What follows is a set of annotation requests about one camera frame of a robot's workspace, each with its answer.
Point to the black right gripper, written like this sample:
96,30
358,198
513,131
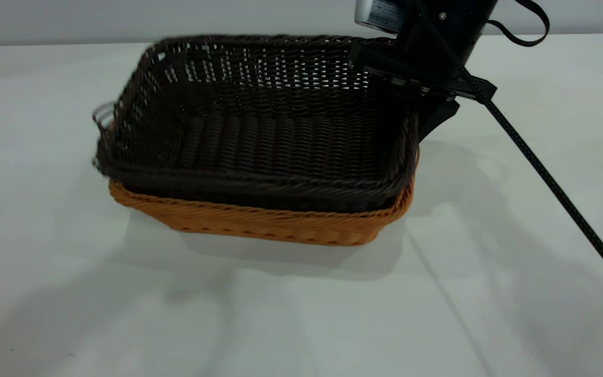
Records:
443,47

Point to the dark brown wicker basket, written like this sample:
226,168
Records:
280,146

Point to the orange-brown wicker basket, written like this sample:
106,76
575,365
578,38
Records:
259,226

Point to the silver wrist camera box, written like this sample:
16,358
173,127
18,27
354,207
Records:
380,14

